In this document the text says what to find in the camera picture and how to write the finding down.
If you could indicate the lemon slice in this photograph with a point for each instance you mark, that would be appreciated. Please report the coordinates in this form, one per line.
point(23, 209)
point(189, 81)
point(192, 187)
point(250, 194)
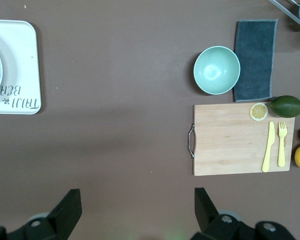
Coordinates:
point(259, 111)

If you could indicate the green avocado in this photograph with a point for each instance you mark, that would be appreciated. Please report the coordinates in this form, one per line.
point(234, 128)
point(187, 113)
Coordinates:
point(286, 106)

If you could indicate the dark grey cloth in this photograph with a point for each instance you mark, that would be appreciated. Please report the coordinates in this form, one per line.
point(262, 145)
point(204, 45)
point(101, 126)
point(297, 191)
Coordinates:
point(256, 45)

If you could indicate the yellow plastic knife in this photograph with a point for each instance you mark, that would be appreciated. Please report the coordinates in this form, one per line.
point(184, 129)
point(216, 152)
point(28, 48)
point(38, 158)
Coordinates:
point(268, 145)

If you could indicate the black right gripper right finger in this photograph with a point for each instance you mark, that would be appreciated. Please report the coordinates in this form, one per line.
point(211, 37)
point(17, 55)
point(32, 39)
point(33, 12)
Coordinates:
point(210, 220)

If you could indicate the mint green bowl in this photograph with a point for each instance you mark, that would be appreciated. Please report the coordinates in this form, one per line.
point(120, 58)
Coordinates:
point(216, 70)

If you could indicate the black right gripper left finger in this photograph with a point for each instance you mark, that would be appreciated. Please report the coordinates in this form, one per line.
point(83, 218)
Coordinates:
point(65, 215)

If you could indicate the wooden cutting board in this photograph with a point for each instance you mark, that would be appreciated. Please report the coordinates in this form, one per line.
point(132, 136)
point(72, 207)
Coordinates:
point(227, 140)

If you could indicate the yellow plastic fork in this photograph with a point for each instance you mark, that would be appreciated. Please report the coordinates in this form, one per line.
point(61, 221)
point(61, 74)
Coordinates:
point(281, 150)

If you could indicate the cream tray with bear print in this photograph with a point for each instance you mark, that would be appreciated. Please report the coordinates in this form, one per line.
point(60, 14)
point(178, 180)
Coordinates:
point(22, 62)

